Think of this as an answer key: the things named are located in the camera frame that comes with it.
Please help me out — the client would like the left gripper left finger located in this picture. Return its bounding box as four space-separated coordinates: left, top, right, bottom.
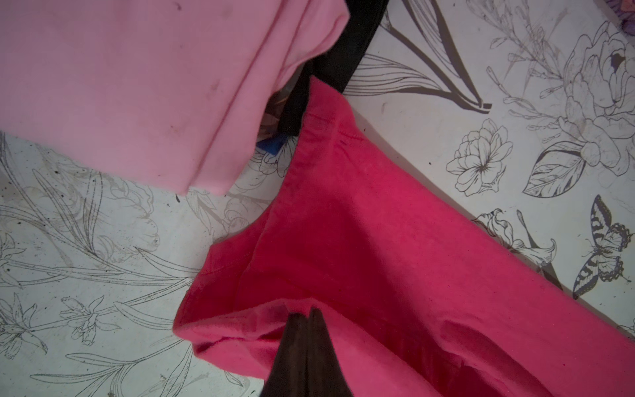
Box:
261 314 309 397

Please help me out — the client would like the dark folded clothes stack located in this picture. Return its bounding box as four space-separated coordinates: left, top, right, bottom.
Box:
256 0 389 155

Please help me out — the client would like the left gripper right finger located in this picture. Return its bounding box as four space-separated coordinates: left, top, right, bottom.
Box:
307 308 352 397

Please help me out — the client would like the magenta t-shirt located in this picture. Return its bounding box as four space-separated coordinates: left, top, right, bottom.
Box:
173 79 634 396

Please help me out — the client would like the folded light pink t-shirt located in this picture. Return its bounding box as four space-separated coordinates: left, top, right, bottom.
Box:
1 1 349 195

